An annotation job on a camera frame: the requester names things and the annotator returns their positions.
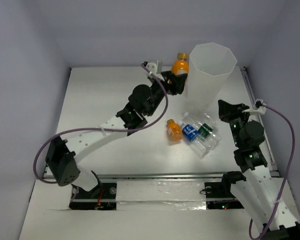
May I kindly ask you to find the white foam front board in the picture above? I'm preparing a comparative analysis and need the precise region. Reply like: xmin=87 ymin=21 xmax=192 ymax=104
xmin=20 ymin=180 xmax=250 ymax=240

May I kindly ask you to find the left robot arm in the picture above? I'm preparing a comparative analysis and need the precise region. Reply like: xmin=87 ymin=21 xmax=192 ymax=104
xmin=45 ymin=70 xmax=188 ymax=198

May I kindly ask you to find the clear unlabelled plastic bottle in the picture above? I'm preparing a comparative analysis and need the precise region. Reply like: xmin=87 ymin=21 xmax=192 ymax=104
xmin=183 ymin=112 xmax=218 ymax=131

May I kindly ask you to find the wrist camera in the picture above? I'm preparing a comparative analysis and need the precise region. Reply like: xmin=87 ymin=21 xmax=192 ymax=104
xmin=143 ymin=60 xmax=162 ymax=75
xmin=242 ymin=99 xmax=267 ymax=116

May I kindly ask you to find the orange juice bottle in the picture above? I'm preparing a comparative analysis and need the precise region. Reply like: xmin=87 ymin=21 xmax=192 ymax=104
xmin=166 ymin=119 xmax=183 ymax=146
xmin=171 ymin=52 xmax=189 ymax=76

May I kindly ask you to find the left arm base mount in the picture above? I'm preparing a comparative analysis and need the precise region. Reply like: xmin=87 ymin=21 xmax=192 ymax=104
xmin=69 ymin=182 xmax=117 ymax=211

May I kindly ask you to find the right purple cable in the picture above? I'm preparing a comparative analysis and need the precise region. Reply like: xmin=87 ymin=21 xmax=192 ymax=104
xmin=248 ymin=104 xmax=296 ymax=240

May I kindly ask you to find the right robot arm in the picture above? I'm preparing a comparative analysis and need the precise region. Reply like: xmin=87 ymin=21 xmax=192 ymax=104
xmin=218 ymin=99 xmax=300 ymax=240

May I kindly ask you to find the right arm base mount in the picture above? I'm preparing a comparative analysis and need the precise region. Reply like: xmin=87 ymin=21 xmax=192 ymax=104
xmin=200 ymin=182 xmax=244 ymax=210

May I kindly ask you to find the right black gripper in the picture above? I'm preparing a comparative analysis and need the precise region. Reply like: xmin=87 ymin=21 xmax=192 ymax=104
xmin=217 ymin=98 xmax=252 ymax=147

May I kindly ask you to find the white plastic bin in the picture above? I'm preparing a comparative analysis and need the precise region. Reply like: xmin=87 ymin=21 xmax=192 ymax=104
xmin=186 ymin=42 xmax=237 ymax=111

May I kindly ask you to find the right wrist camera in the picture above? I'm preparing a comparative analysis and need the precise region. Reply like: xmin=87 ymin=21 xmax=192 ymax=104
xmin=242 ymin=99 xmax=267 ymax=116

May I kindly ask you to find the green label water bottle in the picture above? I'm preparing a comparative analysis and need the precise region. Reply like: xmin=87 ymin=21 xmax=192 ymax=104
xmin=198 ymin=123 xmax=222 ymax=150

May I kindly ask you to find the aluminium table rail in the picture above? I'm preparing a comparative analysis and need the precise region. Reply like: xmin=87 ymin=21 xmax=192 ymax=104
xmin=241 ymin=66 xmax=280 ymax=177

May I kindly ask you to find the blue label water bottle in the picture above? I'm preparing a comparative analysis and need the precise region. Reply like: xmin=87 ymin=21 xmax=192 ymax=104
xmin=178 ymin=121 xmax=210 ymax=159

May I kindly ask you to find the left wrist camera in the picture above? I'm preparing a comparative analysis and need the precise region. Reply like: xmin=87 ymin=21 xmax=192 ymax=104
xmin=143 ymin=60 xmax=162 ymax=75

